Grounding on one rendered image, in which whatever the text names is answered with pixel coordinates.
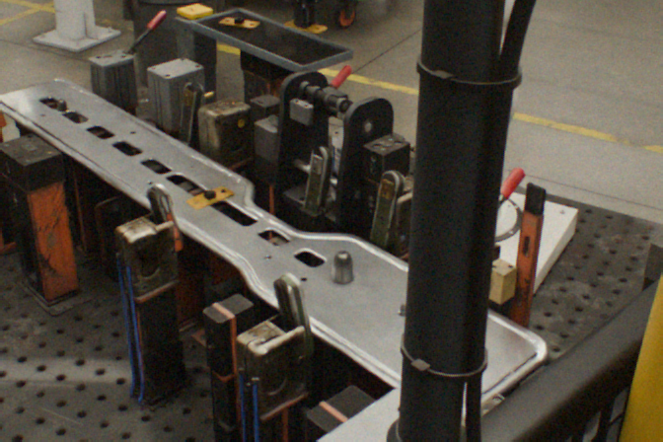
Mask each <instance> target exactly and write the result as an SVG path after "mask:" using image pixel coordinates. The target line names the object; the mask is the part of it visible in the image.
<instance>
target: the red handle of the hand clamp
mask: <svg viewBox="0 0 663 442"><path fill-rule="evenodd" d="M525 177H526V175H525V171H524V170H522V169H521V168H518V169H517V168H514V169H513V170H512V172H511V173H510V174H509V176H508V177H507V178H506V181H505V182H503V183H502V184H501V188H500V197H499V206H498V209H499V208H500V207H501V205H502V204H503V203H505V201H507V200H508V199H509V198H510V195H511V194H512V193H513V191H514V190H515V189H516V187H517V186H518V185H519V183H520V182H521V181H522V179H524V178H525Z"/></svg>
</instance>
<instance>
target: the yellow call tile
mask: <svg viewBox="0 0 663 442"><path fill-rule="evenodd" d="M177 13H178V14H180V15H184V16H185V17H186V18H188V19H191V20H198V19H200V17H204V16H207V15H211V14H213V10H212V9H210V8H207V7H205V6H202V5H198V4H195V5H191V6H187V7H183V8H179V9H177Z"/></svg>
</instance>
